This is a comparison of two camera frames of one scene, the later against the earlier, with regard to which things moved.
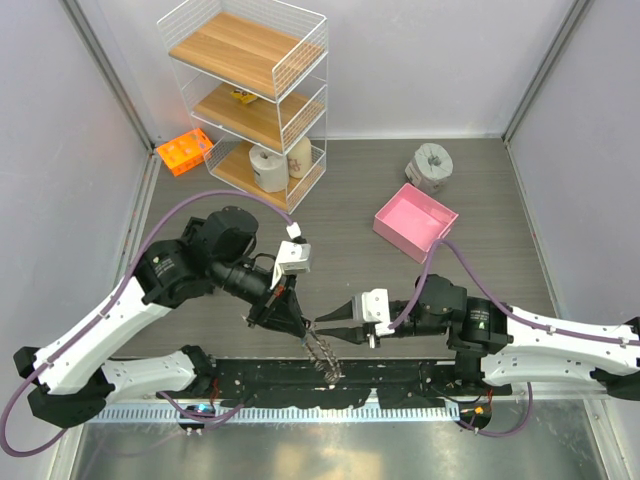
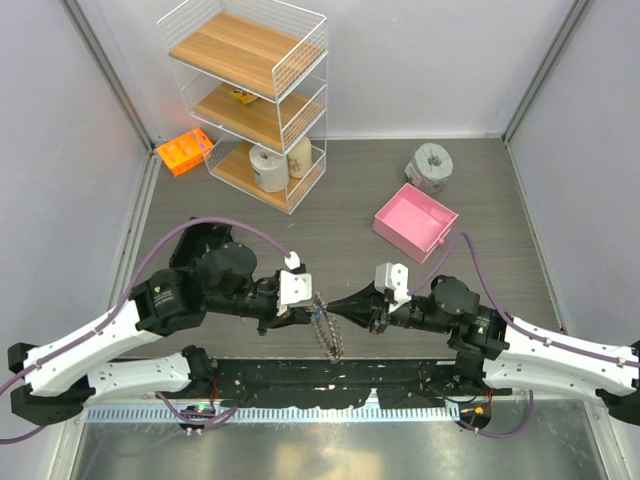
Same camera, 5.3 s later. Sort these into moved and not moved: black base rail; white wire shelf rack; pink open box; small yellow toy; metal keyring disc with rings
Moved: metal keyring disc with rings
Not moved: white wire shelf rack; black base rail; pink open box; small yellow toy
